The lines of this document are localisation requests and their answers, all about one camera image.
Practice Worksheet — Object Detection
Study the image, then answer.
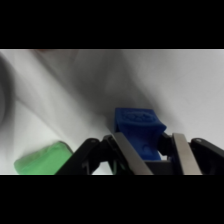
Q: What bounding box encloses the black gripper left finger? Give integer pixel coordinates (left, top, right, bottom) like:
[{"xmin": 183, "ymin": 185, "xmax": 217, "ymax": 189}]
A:
[{"xmin": 54, "ymin": 131, "xmax": 155, "ymax": 175}]

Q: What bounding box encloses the blue cube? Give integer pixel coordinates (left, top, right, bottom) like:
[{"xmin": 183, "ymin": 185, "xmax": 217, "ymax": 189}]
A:
[{"xmin": 113, "ymin": 106, "xmax": 168, "ymax": 162}]

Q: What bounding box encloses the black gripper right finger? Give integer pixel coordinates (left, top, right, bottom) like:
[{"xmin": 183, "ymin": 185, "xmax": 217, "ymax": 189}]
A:
[{"xmin": 157, "ymin": 132, "xmax": 224, "ymax": 175}]

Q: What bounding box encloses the grey bowl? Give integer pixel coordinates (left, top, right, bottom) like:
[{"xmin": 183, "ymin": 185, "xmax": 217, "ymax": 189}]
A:
[{"xmin": 0, "ymin": 53, "xmax": 17, "ymax": 129}]

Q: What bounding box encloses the green cube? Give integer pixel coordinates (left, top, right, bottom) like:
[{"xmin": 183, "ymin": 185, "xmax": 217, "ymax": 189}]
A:
[{"xmin": 13, "ymin": 140, "xmax": 75, "ymax": 175}]

